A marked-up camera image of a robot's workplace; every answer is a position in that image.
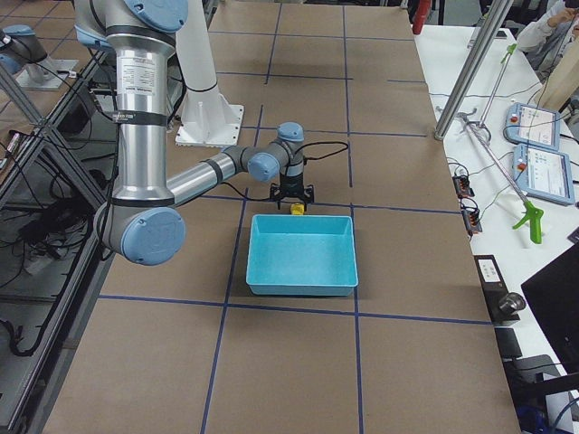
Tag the black gripper, second arm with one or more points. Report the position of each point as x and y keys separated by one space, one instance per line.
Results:
x=292 y=185

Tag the yellow beetle toy car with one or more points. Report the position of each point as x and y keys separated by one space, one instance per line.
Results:
x=297 y=209

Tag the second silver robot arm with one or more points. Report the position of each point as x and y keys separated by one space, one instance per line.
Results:
x=140 y=220

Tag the teal plastic bin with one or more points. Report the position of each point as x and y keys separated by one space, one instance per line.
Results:
x=302 y=256

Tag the orange black connector module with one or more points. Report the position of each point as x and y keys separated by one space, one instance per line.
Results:
x=462 y=186
x=470 y=217

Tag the silver reacher grabber pole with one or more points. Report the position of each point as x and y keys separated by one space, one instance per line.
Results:
x=482 y=134

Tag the black box with metal knob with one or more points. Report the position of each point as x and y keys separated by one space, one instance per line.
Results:
x=509 y=307

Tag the teach pendant tablet upper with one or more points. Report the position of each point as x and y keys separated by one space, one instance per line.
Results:
x=530 y=125

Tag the teach pendant tablet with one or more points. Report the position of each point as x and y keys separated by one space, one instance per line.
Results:
x=544 y=174
x=530 y=125

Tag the teach pendant tablet lower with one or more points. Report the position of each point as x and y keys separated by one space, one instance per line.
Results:
x=544 y=174

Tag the black laptop monitor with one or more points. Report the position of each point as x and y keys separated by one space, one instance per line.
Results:
x=552 y=295

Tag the white pillar with base plate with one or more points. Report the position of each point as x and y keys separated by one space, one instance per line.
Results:
x=207 y=118

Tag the aluminium frame post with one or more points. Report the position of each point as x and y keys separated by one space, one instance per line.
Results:
x=497 y=15

